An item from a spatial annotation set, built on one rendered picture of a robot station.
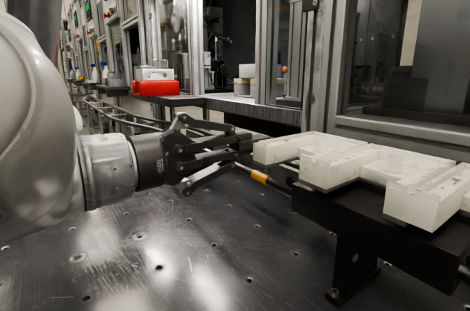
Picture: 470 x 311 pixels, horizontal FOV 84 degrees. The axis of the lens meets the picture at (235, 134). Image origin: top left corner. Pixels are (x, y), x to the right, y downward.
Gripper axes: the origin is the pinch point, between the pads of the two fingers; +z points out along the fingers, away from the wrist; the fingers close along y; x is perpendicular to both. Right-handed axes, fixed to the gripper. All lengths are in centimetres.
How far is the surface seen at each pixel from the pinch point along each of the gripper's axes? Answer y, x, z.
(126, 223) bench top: -19.8, 20.3, -17.4
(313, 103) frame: 5.1, 2.9, 20.5
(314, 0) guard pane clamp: 26.6, 4.2, 20.0
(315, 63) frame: 13.9, 3.1, 20.5
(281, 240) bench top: -19.7, -3.5, 5.3
